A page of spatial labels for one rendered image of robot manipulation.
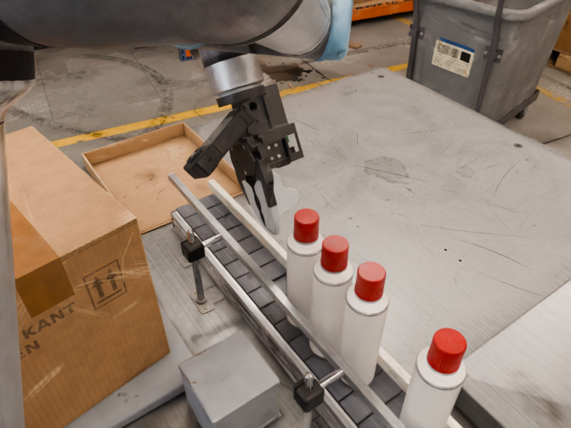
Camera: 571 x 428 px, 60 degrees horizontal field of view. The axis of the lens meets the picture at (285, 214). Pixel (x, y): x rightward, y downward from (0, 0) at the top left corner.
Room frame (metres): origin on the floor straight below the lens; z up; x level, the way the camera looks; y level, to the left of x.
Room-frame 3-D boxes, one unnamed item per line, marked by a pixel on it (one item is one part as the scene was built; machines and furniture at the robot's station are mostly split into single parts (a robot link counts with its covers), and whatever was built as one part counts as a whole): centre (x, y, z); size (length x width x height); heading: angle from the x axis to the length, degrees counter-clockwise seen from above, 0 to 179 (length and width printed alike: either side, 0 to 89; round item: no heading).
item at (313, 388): (0.33, -0.04, 0.91); 0.07 x 0.03 x 0.16; 125
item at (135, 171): (0.92, 0.28, 0.85); 0.30 x 0.26 x 0.04; 35
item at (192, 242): (0.57, 0.13, 0.91); 0.07 x 0.03 x 0.16; 125
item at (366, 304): (0.39, -0.10, 0.98); 0.05 x 0.05 x 0.20
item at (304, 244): (0.49, -0.03, 0.98); 0.05 x 0.05 x 0.20
